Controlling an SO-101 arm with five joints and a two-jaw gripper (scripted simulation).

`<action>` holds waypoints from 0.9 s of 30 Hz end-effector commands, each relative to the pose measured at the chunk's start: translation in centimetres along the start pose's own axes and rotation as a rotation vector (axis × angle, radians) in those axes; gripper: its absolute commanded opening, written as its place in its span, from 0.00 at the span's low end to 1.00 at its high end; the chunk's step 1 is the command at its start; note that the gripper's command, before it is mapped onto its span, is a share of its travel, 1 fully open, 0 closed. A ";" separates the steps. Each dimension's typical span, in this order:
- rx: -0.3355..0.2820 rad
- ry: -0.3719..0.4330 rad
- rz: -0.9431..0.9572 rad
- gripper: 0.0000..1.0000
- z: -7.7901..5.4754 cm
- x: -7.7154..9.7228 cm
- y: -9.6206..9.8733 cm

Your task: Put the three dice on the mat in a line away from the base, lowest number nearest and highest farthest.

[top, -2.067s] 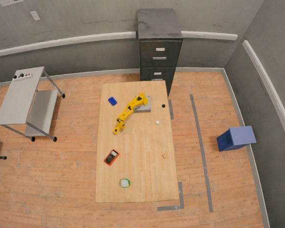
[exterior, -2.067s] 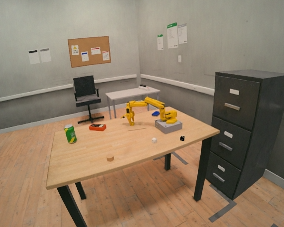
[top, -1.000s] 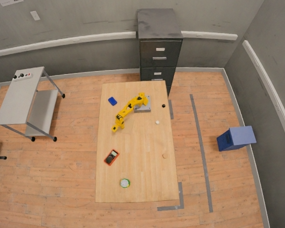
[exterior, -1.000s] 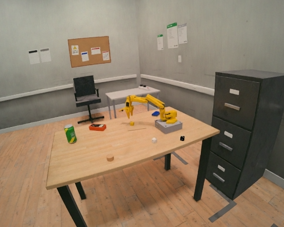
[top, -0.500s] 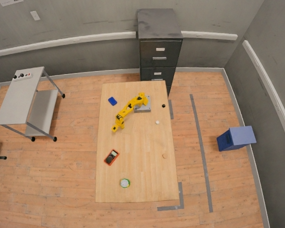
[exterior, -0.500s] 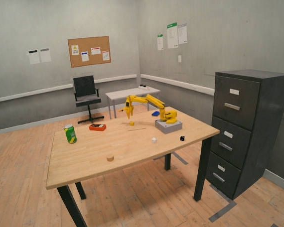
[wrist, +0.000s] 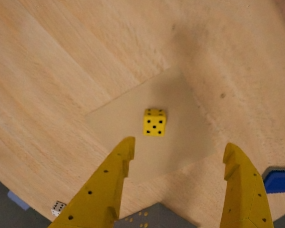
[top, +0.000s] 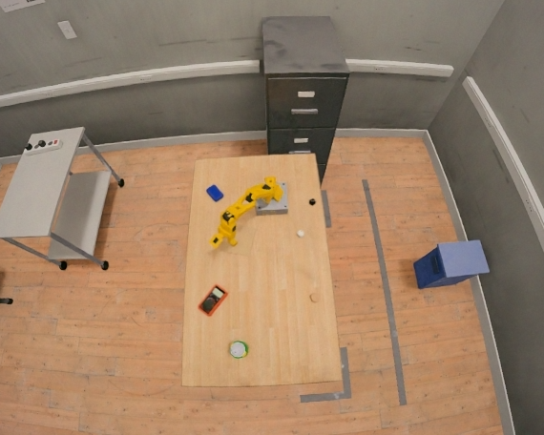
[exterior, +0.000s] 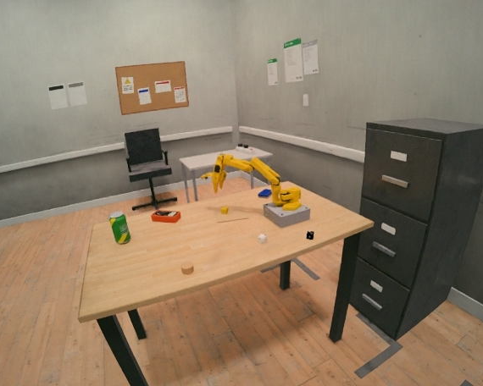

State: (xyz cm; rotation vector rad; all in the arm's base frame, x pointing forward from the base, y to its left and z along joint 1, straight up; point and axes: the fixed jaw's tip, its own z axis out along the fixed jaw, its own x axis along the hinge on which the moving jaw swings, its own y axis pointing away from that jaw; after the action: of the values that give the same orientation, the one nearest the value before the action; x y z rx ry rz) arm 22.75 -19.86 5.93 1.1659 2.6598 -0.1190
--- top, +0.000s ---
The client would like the tan flat mat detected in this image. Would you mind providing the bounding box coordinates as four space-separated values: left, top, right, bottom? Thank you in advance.
220 225 256 257

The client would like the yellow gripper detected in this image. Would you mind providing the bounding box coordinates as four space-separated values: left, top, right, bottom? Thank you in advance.
209 224 236 248

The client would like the small blue rounded block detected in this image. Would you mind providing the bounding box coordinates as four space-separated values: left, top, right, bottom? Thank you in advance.
206 184 224 202

